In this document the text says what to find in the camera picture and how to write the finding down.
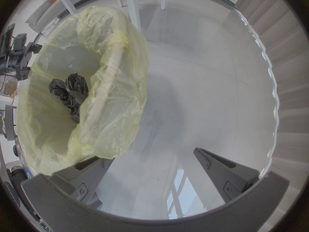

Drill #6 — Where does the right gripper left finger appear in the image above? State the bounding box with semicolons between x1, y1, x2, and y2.
49;157;114;208

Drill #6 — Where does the yellow plastic bag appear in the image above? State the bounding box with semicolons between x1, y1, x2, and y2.
16;6;149;176

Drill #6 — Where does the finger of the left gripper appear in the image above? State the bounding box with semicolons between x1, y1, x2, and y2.
33;43;45;55
16;67;32;81

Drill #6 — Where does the beige curtain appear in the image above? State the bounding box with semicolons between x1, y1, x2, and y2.
222;0;309;202

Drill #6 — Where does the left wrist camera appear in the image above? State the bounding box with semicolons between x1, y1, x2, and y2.
13;34;27;54

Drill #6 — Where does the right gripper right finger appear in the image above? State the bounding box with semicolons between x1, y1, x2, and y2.
194;148;261;203

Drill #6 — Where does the brown cardboard box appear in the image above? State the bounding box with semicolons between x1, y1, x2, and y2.
4;79;17;96

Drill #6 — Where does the white trash bin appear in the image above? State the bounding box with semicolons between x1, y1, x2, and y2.
17;41;125;169

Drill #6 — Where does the white chair grey seat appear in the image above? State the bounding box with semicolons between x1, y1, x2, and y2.
52;0;172;32

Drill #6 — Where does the black plastic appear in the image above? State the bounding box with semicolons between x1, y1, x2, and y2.
48;73;90;124

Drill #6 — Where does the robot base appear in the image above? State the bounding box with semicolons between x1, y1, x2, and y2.
4;164;49;228

